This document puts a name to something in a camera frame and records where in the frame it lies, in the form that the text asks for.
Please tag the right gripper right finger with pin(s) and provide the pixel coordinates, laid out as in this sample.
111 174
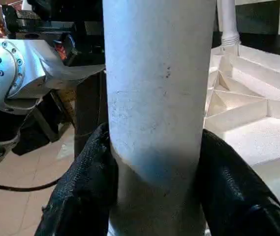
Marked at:
238 196

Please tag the white cabinet with glass doors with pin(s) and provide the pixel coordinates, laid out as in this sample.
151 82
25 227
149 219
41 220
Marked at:
258 19

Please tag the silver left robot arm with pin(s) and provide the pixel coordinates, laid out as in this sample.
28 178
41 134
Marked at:
12 73

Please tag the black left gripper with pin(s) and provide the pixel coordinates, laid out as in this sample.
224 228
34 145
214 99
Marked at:
56 24

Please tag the white plastic table top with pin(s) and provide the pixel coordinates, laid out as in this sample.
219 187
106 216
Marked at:
258 123

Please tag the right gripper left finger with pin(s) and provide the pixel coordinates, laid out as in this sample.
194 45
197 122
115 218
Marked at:
80 196

